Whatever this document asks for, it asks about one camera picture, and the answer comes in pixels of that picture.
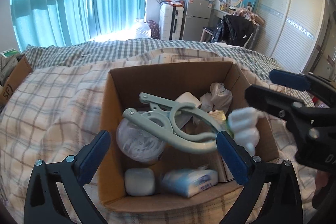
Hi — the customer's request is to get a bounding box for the white bear figurine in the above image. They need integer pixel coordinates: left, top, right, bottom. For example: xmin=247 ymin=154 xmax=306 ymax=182
xmin=227 ymin=107 xmax=264 ymax=156

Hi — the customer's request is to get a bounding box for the white socks bundle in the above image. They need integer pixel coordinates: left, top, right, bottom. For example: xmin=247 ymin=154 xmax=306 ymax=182
xmin=199 ymin=83 xmax=233 ymax=114

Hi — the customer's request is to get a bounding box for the blue tissue pack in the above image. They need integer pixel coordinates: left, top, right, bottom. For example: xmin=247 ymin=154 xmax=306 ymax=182
xmin=161 ymin=169 xmax=219 ymax=198

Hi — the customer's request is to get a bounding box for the white earbuds case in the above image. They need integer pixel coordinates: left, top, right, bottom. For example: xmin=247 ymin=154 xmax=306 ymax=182
xmin=124 ymin=168 xmax=155 ymax=197

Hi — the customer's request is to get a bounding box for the clear cotton swab jar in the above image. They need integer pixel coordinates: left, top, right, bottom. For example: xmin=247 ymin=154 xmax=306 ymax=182
xmin=116 ymin=118 xmax=166 ymax=164

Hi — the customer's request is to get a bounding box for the person's right hand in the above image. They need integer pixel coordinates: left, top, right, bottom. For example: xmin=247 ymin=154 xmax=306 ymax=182
xmin=312 ymin=170 xmax=330 ymax=209

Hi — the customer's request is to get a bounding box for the white louvered wardrobe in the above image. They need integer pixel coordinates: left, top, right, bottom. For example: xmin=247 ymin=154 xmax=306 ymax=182
xmin=255 ymin=0 xmax=326 ymax=73

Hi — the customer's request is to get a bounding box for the black jacket on chair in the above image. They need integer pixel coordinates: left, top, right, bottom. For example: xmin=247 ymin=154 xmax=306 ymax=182
xmin=211 ymin=15 xmax=254 ymax=47

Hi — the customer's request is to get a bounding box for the plaid blanket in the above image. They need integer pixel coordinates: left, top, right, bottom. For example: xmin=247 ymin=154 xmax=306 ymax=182
xmin=1 ymin=48 xmax=316 ymax=223

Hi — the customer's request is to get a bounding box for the large open cardboard box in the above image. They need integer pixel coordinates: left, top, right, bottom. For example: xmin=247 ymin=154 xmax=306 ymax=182
xmin=97 ymin=61 xmax=280 ymax=214

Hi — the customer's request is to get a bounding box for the silver mini fridge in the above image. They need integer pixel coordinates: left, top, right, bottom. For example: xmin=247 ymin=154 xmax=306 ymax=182
xmin=181 ymin=0 xmax=213 ymax=42

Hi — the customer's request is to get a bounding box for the small cardboard box of items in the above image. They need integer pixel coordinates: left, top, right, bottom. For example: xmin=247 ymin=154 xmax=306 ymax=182
xmin=1 ymin=48 xmax=33 ymax=106

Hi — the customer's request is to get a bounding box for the grey checked bed sheet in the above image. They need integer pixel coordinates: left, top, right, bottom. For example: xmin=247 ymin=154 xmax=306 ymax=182
xmin=23 ymin=39 xmax=281 ymax=81

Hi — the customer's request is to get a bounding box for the white suitcase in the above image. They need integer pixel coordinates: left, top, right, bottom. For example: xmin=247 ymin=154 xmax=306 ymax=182
xmin=159 ymin=3 xmax=184 ymax=40

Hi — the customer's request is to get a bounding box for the white plastic bag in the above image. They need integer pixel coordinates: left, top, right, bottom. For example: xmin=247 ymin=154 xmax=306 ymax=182
xmin=131 ymin=19 xmax=151 ymax=39

